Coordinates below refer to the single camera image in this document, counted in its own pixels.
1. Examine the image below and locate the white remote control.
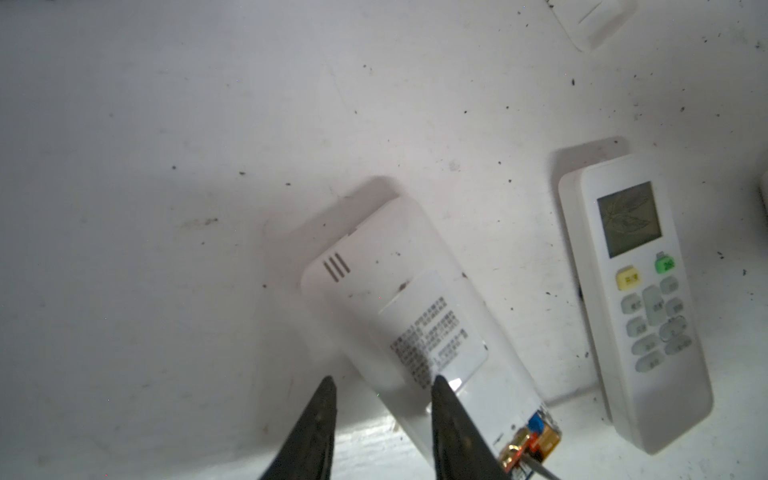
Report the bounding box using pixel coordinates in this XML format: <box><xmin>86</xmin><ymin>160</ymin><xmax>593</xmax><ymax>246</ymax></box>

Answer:
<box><xmin>300</xmin><ymin>197</ymin><xmax>547</xmax><ymax>462</ymax></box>
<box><xmin>558</xmin><ymin>155</ymin><xmax>714</xmax><ymax>455</ymax></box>

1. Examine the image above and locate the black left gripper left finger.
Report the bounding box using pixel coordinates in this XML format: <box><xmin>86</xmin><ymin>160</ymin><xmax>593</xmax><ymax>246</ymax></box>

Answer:
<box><xmin>260</xmin><ymin>376</ymin><xmax>337</xmax><ymax>480</ymax></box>

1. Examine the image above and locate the orange black screwdriver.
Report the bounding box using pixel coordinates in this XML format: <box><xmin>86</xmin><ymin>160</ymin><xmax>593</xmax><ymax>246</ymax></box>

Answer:
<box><xmin>520</xmin><ymin>454</ymin><xmax>560</xmax><ymax>480</ymax></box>

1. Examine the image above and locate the orange battery in remote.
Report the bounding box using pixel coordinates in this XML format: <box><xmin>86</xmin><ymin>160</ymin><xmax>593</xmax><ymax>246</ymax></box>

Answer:
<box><xmin>498</xmin><ymin>408</ymin><xmax>562</xmax><ymax>479</ymax></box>

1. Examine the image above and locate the white battery cover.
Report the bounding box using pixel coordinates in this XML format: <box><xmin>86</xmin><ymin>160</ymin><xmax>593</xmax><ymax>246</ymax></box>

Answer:
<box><xmin>547</xmin><ymin>0</ymin><xmax>638</xmax><ymax>52</ymax></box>

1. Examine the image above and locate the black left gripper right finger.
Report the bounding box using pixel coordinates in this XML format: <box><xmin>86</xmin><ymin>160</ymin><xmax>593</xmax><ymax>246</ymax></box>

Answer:
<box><xmin>431</xmin><ymin>375</ymin><xmax>508</xmax><ymax>480</ymax></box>

